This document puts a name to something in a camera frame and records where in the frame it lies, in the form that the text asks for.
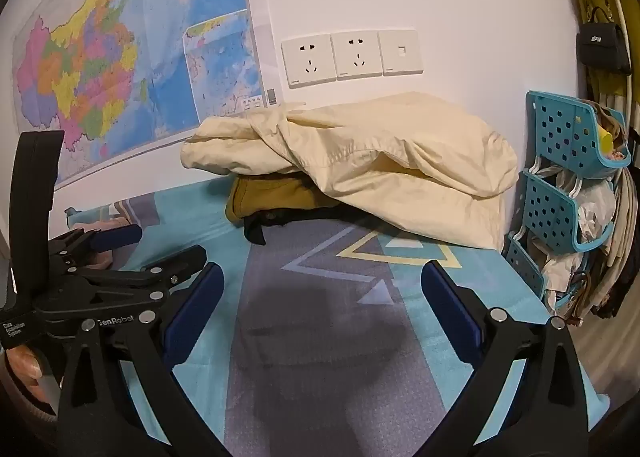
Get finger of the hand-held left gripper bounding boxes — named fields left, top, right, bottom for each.
left=49, top=224, right=144, bottom=268
left=74, top=244, right=209, bottom=301

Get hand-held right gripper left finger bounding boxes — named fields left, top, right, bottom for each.
left=55, top=262, right=225, bottom=457

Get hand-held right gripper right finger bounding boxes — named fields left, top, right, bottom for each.
left=421, top=260, right=592, bottom=457

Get pink garment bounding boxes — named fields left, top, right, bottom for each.
left=65, top=207, right=136, bottom=270

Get cream large garment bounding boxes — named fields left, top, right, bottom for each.
left=180, top=92, right=519, bottom=251

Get beige hanging clothes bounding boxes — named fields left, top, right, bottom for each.
left=592, top=167, right=640, bottom=321

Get person's left hand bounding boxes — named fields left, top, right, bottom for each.
left=4, top=343, right=57, bottom=410

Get black garment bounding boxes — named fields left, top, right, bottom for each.
left=243, top=207, right=341, bottom=246

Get blue perforated plastic basket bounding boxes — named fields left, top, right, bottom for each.
left=502, top=232, right=546, bottom=299
left=525, top=91, right=632, bottom=181
left=520, top=171, right=616, bottom=254

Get olive brown garment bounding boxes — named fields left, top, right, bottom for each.
left=225, top=172, right=351, bottom=226

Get teal patterned bed sheet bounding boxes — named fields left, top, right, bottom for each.
left=50, top=177, right=612, bottom=457

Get white plastic bag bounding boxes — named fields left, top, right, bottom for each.
left=575, top=180, right=617, bottom=244

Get black handbag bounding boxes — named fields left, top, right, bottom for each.
left=576, top=7, right=632, bottom=76

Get colourful wall map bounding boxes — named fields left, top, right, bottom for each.
left=12, top=0, right=284, bottom=188

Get white wall socket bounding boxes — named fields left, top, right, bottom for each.
left=281, top=34, right=337, bottom=88
left=331, top=31, right=384, bottom=81

